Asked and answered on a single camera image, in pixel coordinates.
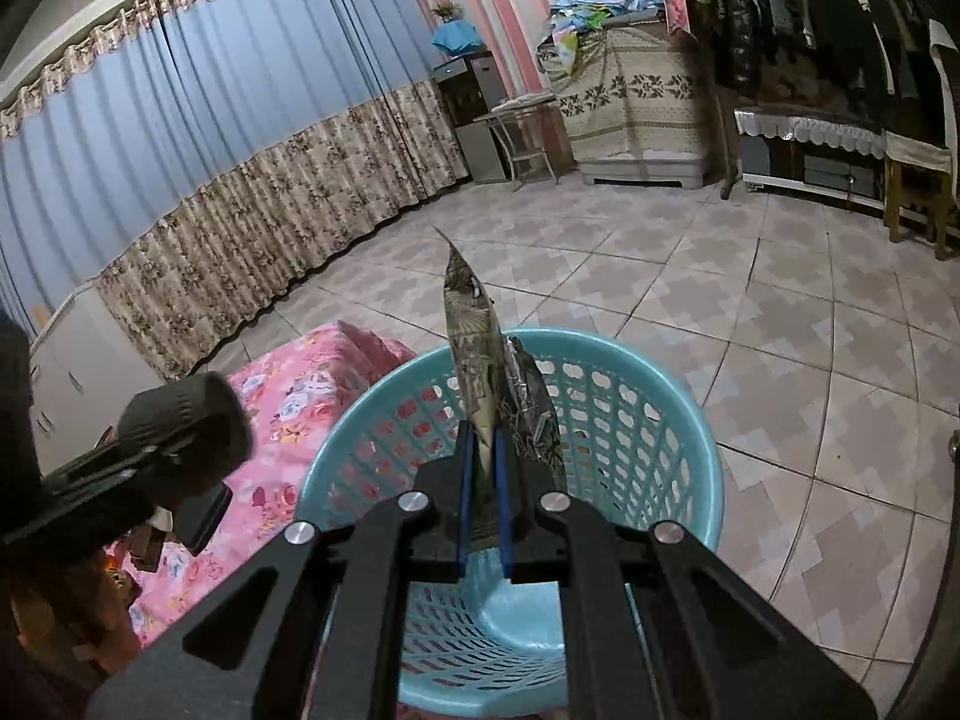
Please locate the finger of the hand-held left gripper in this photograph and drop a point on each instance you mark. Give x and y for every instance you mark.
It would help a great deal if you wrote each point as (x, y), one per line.
(90, 481)

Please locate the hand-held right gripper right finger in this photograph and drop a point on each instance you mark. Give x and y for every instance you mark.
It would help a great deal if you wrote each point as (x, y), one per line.
(504, 517)

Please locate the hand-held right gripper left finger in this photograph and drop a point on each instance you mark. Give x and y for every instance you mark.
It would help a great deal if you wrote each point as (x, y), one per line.
(465, 495)

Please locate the patterned grey cloth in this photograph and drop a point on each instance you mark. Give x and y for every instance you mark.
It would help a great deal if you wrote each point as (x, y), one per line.
(469, 330)

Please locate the teal plastic basket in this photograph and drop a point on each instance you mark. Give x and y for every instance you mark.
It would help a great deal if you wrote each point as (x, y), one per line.
(637, 420)

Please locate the black wallet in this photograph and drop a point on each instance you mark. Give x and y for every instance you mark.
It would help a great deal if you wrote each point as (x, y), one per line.
(206, 517)

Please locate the white cabinet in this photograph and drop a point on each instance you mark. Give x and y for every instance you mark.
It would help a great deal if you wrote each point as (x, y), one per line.
(75, 375)

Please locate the pink floral tablecloth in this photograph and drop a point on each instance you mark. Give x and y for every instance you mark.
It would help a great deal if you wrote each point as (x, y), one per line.
(300, 390)

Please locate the blue and floral curtain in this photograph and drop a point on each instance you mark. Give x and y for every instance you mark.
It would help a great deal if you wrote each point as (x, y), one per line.
(225, 127)

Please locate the water dispenser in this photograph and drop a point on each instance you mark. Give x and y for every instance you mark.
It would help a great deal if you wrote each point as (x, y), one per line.
(480, 150)

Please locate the small folding table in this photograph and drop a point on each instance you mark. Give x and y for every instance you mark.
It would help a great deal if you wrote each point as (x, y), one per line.
(525, 109)

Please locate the patterned cloth covered chest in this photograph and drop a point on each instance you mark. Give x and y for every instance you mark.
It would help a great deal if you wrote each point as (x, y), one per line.
(637, 105)

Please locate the blue cloth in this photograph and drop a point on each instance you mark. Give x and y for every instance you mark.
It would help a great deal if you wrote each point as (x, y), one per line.
(456, 39)

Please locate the small potted plant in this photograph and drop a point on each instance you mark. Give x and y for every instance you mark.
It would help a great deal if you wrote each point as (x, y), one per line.
(444, 11)

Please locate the low cabinet with lace cloth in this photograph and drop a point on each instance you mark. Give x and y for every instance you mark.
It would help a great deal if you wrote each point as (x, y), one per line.
(810, 135)

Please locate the pile of bedding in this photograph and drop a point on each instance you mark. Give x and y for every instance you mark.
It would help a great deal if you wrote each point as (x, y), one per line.
(600, 0)

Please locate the wooden stool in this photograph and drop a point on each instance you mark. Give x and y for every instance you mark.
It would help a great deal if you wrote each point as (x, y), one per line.
(919, 165)

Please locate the row of hanging clothes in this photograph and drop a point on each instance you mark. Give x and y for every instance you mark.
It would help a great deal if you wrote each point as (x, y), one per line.
(810, 15)

